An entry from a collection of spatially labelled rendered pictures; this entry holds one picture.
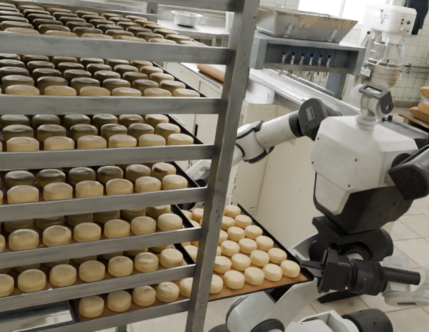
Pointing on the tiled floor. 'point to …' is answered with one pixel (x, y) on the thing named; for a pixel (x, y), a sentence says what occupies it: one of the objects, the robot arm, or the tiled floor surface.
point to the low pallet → (415, 121)
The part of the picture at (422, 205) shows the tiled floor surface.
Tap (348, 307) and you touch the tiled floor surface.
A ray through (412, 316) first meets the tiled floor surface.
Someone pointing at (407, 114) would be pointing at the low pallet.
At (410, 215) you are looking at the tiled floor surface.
